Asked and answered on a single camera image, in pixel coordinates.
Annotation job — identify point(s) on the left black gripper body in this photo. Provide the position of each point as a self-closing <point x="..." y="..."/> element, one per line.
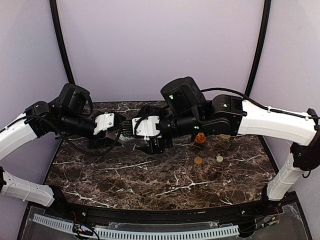
<point x="100" y="138"/>

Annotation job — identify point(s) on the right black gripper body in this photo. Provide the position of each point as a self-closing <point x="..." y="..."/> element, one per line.
<point x="155" y="143"/>

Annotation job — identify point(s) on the orange bottle cap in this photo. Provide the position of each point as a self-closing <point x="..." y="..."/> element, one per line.
<point x="198" y="161"/>

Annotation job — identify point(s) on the orange juice bottle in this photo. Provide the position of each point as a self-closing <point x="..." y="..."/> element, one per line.
<point x="200" y="138"/>

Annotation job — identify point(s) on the cream bottle cap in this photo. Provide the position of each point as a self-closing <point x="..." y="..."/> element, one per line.
<point x="219" y="159"/>

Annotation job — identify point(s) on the yellow tea bottle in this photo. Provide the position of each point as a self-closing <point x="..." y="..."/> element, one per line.
<point x="225" y="137"/>

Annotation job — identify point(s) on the green cap coffee bottle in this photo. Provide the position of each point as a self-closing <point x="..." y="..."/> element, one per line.
<point x="125" y="139"/>

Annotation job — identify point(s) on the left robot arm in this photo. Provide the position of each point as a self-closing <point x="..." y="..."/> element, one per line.
<point x="67" y="114"/>

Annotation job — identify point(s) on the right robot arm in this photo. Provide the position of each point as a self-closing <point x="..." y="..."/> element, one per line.
<point x="232" y="113"/>

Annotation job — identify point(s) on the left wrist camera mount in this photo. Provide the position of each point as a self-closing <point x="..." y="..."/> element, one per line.
<point x="107" y="121"/>

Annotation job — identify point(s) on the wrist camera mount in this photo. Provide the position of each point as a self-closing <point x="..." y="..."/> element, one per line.
<point x="144" y="125"/>
<point x="107" y="121"/>

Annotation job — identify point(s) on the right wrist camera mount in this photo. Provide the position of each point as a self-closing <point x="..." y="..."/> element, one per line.
<point x="144" y="125"/>

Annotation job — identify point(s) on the black front rail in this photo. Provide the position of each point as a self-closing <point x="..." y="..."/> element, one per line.
<point x="224" y="214"/>

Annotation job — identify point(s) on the white slotted cable duct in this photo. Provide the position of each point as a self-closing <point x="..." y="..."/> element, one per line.
<point x="106" y="233"/>

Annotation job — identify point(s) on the left black frame post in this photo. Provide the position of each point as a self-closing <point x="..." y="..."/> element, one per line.
<point x="60" y="40"/>

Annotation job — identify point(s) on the black frame post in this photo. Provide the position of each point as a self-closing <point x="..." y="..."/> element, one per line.
<point x="259" y="46"/>
<point x="60" y="40"/>

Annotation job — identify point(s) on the right black frame post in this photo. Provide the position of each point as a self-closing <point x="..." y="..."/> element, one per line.
<point x="259" y="46"/>

